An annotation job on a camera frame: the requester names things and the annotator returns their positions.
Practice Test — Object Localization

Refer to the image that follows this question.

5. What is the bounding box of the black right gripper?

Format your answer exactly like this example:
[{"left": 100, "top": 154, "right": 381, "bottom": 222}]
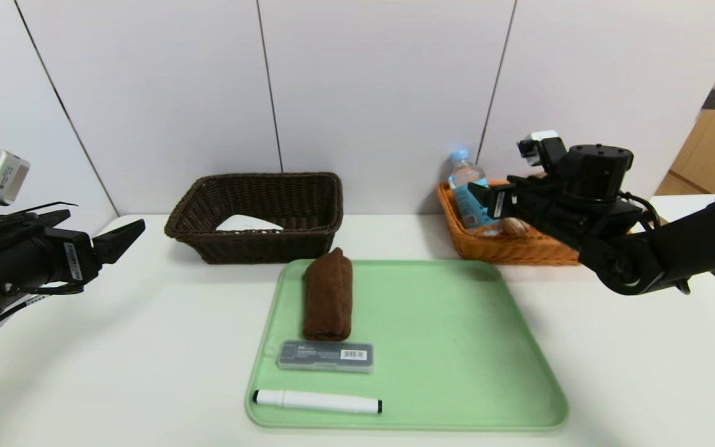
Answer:
[{"left": 467, "top": 181, "right": 543, "bottom": 220}]

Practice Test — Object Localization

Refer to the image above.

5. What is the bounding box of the water bottle blue label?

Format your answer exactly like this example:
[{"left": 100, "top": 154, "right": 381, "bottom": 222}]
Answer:
[{"left": 447, "top": 149, "right": 500, "bottom": 232}]

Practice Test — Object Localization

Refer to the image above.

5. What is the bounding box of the sliced bread loaf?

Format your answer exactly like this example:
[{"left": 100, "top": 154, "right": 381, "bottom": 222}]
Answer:
[{"left": 499, "top": 217, "right": 531, "bottom": 238}]

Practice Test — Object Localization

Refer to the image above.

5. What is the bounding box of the white router box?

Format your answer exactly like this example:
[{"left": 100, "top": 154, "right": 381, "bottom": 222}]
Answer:
[{"left": 216, "top": 214, "right": 284, "bottom": 232}]

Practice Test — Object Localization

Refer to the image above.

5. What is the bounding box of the orange wicker basket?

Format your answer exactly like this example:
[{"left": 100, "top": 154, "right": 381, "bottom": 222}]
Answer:
[{"left": 437, "top": 180, "right": 585, "bottom": 266}]

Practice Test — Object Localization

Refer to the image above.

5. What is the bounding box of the dark brown wicker basket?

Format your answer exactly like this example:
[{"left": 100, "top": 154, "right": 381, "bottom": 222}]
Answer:
[{"left": 164, "top": 173, "right": 344, "bottom": 266}]

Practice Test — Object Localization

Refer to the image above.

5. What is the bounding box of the light green plastic tray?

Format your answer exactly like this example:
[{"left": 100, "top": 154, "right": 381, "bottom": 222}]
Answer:
[{"left": 245, "top": 259, "right": 569, "bottom": 431}]

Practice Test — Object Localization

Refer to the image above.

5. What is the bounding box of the brown rolled towel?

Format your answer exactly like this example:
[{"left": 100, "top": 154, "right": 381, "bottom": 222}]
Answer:
[{"left": 303, "top": 247, "right": 354, "bottom": 341}]

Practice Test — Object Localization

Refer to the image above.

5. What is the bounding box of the white side table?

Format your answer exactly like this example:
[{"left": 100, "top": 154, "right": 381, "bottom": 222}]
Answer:
[{"left": 649, "top": 194, "right": 715, "bottom": 215}]

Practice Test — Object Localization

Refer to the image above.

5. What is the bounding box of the clear plastic case with barcode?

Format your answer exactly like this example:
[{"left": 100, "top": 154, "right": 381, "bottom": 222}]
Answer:
[{"left": 277, "top": 340, "right": 375, "bottom": 373}]

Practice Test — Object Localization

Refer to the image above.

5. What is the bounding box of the white marker pen black cap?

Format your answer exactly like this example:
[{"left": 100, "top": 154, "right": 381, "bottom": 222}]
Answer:
[{"left": 253, "top": 389, "right": 384, "bottom": 415}]

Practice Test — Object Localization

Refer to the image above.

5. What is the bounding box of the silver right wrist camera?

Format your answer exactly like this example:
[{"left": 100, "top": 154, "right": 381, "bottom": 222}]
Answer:
[{"left": 517, "top": 130, "right": 566, "bottom": 168}]

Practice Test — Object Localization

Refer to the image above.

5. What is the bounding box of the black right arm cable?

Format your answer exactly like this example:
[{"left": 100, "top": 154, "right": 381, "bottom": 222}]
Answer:
[{"left": 621, "top": 192, "right": 662, "bottom": 227}]

